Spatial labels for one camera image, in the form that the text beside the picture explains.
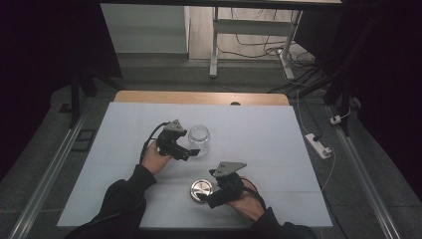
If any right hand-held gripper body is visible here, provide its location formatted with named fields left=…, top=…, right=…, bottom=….
left=207, top=160, right=248, bottom=209

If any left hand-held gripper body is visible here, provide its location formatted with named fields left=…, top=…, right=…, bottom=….
left=155, top=119, right=191, bottom=162

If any silver metal jar lid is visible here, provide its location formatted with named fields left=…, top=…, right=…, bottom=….
left=189, top=178, right=215, bottom=204

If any clear glass jar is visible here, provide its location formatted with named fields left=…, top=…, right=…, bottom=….
left=187, top=124, right=211, bottom=158

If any person's left hand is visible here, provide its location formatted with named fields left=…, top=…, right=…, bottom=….
left=141, top=139, right=174, bottom=175

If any person's right hand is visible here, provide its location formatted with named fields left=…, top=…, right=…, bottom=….
left=226, top=177, right=267, bottom=223

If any white table mat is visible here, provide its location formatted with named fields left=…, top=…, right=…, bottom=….
left=57, top=102, right=333, bottom=230

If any white power strip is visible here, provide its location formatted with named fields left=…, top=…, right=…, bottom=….
left=304, top=132, right=333, bottom=160

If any black metal stand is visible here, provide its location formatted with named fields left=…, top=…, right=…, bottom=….
left=68, top=61, right=124, bottom=129
left=288, top=64, right=353, bottom=137

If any pale grey panel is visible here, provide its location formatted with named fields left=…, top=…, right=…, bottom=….
left=100, top=3, right=191, bottom=55

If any dark curtain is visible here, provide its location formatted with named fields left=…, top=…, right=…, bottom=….
left=294, top=0, right=422, bottom=202
left=0, top=0, right=123, bottom=182

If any left hand-held gripper cable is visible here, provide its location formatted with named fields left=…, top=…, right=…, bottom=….
left=138, top=120, right=170, bottom=165

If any hand-held gripper cable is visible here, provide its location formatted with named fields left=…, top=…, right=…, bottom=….
left=240, top=176, right=269, bottom=211
left=138, top=120, right=170, bottom=165

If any right hand-held gripper cable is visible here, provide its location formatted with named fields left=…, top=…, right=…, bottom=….
left=240, top=176, right=269, bottom=211

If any black rectangular floor bracket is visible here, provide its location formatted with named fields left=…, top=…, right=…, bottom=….
left=72, top=127, right=98, bottom=153

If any thin white cable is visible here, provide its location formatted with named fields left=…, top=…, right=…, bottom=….
left=320, top=148, right=337, bottom=191
left=296, top=89, right=312, bottom=135

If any tangle of black floor cables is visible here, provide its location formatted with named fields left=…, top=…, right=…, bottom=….
left=217, top=8, right=317, bottom=69

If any aluminium floor rail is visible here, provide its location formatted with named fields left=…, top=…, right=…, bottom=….
left=8, top=108, right=92, bottom=239
left=326, top=105, right=403, bottom=239

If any white desk frame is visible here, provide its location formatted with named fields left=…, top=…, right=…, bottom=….
left=208, top=6, right=305, bottom=81

